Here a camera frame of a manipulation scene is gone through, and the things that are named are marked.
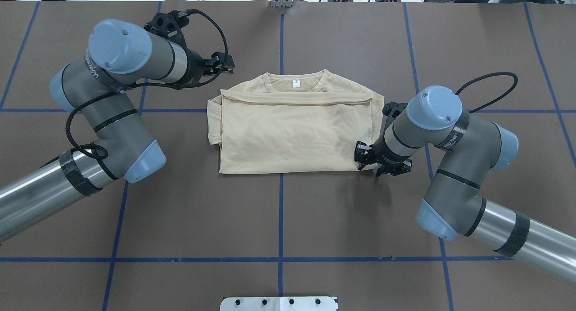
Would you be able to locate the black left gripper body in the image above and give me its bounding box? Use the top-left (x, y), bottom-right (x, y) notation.
top-left (144, 12), bottom-right (212, 85)

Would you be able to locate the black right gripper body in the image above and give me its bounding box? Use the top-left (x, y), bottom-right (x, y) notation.
top-left (372, 102), bottom-right (411, 165)

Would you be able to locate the cream long-sleeve graphic shirt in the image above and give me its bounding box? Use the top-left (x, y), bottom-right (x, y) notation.
top-left (207, 69), bottom-right (385, 174)

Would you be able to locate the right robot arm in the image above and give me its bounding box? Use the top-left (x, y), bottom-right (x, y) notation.
top-left (354, 86), bottom-right (576, 285)

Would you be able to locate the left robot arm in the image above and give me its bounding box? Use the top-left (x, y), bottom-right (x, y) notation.
top-left (0, 9), bottom-right (234, 242)

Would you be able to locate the blue tape line lengthwise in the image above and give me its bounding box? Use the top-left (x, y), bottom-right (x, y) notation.
top-left (102, 1), bottom-right (162, 311)

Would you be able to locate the blue tape line crosswise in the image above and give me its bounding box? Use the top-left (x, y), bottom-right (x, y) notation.
top-left (0, 256), bottom-right (511, 262)

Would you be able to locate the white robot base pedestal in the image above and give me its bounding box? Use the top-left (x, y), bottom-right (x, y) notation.
top-left (220, 296), bottom-right (339, 311)

